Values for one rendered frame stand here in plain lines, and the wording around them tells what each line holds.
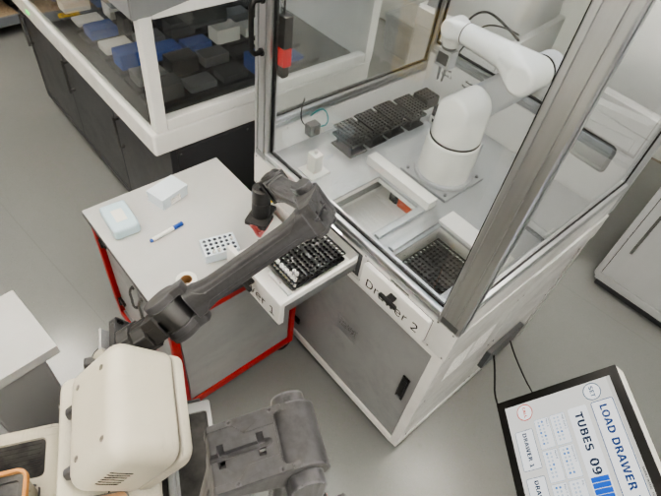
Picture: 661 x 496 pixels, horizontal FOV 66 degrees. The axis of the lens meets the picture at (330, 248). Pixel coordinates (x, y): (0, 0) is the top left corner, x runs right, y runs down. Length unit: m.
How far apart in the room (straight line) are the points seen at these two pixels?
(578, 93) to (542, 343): 2.03
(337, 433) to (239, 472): 1.78
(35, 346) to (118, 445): 0.94
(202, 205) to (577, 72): 1.44
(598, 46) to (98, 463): 1.04
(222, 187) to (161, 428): 1.36
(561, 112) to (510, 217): 0.27
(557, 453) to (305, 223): 0.79
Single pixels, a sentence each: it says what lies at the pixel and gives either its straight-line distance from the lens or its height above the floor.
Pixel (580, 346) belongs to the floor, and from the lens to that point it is 3.03.
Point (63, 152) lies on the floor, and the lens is 3.68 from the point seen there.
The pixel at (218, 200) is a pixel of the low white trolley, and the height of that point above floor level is 0.76.
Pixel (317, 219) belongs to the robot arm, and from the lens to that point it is 1.04.
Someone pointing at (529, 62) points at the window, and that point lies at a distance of 1.10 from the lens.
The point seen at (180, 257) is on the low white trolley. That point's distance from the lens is 1.88.
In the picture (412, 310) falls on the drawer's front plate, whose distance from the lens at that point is 1.60.
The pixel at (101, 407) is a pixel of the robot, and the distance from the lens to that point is 0.92.
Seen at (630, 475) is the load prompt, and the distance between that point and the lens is 1.31.
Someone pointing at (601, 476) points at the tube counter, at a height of 1.11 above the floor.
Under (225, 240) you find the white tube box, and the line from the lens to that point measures 1.88.
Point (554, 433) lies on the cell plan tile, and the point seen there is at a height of 1.06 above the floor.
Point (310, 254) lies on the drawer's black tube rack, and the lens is 1.74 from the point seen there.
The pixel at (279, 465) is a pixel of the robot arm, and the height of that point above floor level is 1.62.
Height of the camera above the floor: 2.18
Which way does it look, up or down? 48 degrees down
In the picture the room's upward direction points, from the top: 10 degrees clockwise
